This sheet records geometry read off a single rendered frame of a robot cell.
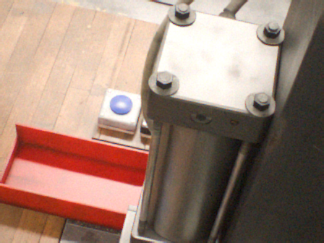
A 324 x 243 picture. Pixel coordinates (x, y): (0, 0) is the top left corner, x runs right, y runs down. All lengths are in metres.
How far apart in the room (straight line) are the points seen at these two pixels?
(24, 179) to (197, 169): 0.62
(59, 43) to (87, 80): 0.10
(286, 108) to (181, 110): 0.09
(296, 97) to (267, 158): 0.07
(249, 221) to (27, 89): 0.75
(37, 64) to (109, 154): 0.26
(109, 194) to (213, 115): 0.65
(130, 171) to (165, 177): 0.56
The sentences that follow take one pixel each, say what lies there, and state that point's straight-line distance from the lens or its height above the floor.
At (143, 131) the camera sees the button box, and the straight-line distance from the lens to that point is 1.18.
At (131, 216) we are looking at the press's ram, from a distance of 0.79.
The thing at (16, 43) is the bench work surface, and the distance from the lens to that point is 1.32.
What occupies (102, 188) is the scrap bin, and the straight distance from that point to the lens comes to 1.13.
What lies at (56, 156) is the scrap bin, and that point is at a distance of 1.16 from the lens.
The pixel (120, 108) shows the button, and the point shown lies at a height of 0.94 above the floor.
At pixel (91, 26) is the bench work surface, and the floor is 0.90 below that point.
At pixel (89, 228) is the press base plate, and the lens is 1.10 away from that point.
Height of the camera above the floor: 1.89
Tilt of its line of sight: 54 degrees down
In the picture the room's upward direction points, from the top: 9 degrees clockwise
